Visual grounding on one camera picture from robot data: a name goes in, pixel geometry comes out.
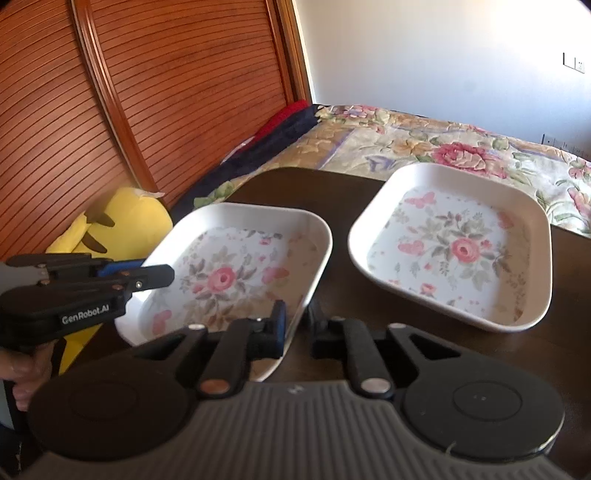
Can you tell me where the floral square plate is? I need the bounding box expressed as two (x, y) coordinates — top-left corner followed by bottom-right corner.
(114, 202), (335, 383)
(348, 164), (553, 333)

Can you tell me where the person left hand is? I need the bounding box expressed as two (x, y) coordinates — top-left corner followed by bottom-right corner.
(0, 342), (55, 411)

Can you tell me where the yellow plush toy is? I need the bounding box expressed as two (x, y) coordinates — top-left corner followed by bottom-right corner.
(44, 185), (174, 375)

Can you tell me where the wooden louvered wardrobe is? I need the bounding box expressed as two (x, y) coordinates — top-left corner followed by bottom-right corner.
(1, 1), (311, 257)

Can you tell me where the floral bed quilt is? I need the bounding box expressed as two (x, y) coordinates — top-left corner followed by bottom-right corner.
(194, 105), (590, 236)

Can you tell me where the blue blanket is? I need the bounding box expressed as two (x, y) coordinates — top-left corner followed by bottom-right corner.
(169, 104), (318, 223)

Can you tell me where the red cloth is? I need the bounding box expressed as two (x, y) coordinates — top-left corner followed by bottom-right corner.
(221, 99), (311, 163)

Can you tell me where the wall power strip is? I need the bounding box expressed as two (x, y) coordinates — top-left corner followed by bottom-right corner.
(541, 134), (591, 160)

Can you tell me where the wall switch plate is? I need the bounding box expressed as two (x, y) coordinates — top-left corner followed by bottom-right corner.
(562, 52), (585, 74)

